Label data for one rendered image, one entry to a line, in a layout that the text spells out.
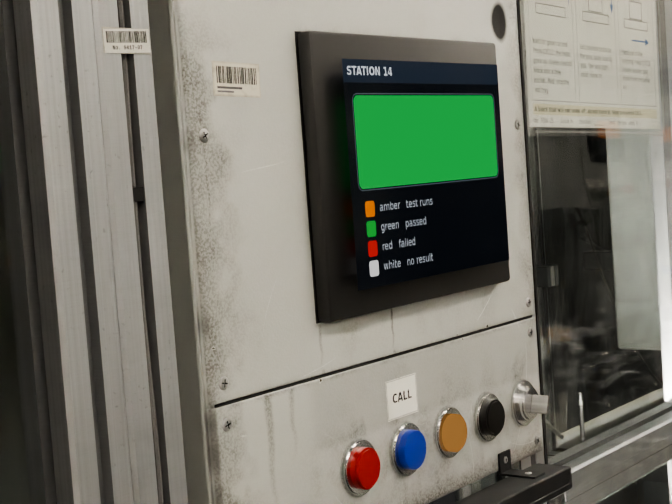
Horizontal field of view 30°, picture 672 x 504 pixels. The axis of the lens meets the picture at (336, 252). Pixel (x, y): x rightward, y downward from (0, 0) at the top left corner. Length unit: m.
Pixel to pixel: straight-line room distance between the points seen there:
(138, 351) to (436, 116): 0.32
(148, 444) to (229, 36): 0.26
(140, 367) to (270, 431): 0.12
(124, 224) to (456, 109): 0.33
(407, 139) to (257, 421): 0.24
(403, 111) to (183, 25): 0.21
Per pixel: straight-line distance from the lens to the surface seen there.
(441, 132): 0.96
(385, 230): 0.90
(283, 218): 0.84
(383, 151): 0.90
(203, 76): 0.79
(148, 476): 0.77
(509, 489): 1.04
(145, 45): 0.77
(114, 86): 0.75
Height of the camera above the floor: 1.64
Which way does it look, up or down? 4 degrees down
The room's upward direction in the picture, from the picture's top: 4 degrees counter-clockwise
